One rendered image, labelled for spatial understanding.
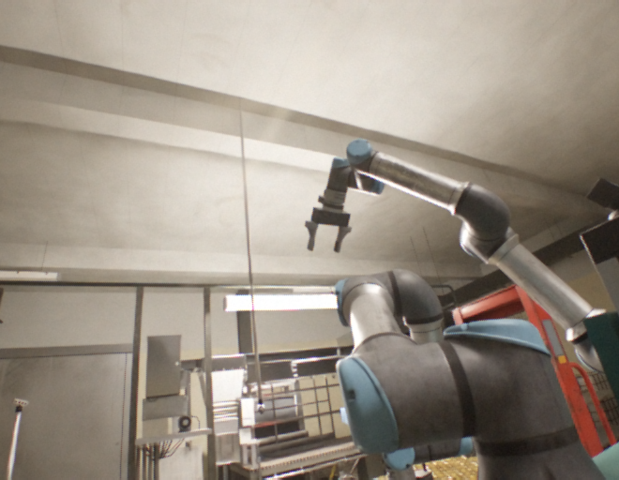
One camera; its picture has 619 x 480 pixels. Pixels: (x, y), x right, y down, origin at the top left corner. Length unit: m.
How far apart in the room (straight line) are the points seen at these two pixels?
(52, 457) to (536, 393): 3.48
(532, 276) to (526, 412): 0.60
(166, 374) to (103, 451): 0.76
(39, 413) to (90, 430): 0.41
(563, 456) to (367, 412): 0.20
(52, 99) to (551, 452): 4.05
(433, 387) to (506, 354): 0.09
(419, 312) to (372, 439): 0.46
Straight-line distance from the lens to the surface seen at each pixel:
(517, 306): 2.34
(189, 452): 3.90
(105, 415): 3.58
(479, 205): 0.91
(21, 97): 4.08
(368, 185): 1.10
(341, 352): 4.59
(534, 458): 0.45
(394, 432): 0.42
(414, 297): 0.81
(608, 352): 0.52
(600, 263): 0.52
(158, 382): 3.33
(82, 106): 3.98
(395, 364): 0.43
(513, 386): 0.44
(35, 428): 3.66
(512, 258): 1.01
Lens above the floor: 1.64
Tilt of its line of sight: 25 degrees up
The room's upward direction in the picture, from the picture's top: 10 degrees counter-clockwise
